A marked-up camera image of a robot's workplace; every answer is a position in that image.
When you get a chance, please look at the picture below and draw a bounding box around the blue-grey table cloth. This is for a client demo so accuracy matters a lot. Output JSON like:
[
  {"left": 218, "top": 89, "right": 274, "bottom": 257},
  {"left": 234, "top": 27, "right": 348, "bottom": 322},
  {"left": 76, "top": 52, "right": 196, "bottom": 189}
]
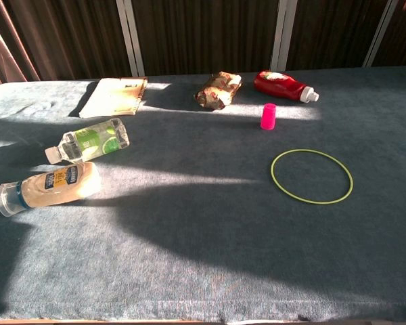
[{"left": 0, "top": 66, "right": 406, "bottom": 322}]

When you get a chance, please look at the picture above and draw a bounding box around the pink-brown side curtain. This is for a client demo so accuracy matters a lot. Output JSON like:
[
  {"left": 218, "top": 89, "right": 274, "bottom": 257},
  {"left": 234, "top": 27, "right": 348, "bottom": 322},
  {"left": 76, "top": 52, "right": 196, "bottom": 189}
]
[{"left": 0, "top": 0, "right": 41, "bottom": 87}]

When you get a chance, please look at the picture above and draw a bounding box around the small pink object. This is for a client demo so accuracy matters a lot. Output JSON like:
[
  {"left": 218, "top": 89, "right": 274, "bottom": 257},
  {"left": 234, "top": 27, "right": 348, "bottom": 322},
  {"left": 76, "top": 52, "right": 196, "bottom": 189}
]
[{"left": 260, "top": 103, "right": 277, "bottom": 131}]

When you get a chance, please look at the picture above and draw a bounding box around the dark brown pleated curtain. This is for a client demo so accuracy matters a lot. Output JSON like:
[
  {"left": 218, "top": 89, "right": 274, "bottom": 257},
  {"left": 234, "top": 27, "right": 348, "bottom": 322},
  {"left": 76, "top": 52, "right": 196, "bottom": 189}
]
[{"left": 0, "top": 0, "right": 406, "bottom": 81}]

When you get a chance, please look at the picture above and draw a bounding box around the white partition post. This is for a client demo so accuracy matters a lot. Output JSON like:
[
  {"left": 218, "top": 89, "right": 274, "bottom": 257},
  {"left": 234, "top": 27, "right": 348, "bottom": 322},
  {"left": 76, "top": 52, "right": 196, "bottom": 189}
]
[
  {"left": 116, "top": 0, "right": 146, "bottom": 77},
  {"left": 270, "top": 0, "right": 299, "bottom": 72},
  {"left": 362, "top": 0, "right": 402, "bottom": 68}
]

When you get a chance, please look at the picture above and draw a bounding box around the clear lime-label water bottle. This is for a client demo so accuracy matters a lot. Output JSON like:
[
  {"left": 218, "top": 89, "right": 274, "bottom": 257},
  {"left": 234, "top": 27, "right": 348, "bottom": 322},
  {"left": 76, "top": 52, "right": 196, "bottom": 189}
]
[{"left": 44, "top": 117, "right": 131, "bottom": 166}]

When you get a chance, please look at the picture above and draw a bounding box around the red ketchup squeeze bottle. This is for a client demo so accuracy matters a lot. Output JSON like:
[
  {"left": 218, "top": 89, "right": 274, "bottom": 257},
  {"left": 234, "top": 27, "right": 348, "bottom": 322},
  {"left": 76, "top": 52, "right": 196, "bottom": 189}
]
[{"left": 253, "top": 70, "right": 320, "bottom": 104}]

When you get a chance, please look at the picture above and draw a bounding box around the mayonnaise squeeze bottle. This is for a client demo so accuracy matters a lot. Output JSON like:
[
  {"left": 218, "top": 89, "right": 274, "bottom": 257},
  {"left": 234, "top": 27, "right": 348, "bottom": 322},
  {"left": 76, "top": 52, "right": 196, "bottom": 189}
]
[{"left": 0, "top": 161, "right": 102, "bottom": 218}]

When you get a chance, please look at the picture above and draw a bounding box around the brown crumpled snack packet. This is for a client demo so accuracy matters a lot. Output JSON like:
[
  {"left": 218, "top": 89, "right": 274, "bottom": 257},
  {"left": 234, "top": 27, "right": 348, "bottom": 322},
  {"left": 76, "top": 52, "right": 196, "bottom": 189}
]
[{"left": 194, "top": 70, "right": 244, "bottom": 112}]

